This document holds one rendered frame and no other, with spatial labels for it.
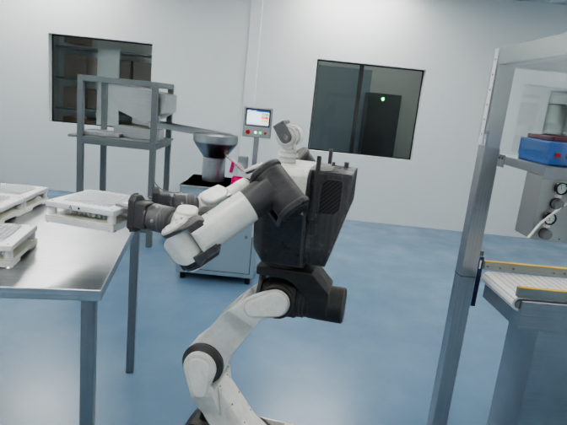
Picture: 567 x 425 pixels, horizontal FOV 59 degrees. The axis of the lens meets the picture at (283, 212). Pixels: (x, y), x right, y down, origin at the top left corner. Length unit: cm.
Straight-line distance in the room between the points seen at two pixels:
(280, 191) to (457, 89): 563
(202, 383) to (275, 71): 516
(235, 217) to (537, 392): 130
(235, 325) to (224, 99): 508
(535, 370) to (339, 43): 513
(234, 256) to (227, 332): 230
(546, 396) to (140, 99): 384
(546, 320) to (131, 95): 383
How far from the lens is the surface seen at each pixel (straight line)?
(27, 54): 729
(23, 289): 158
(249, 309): 159
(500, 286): 195
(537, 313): 189
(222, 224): 126
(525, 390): 206
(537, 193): 173
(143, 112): 473
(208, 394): 177
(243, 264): 397
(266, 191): 128
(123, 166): 689
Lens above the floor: 147
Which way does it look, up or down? 13 degrees down
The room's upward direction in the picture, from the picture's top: 6 degrees clockwise
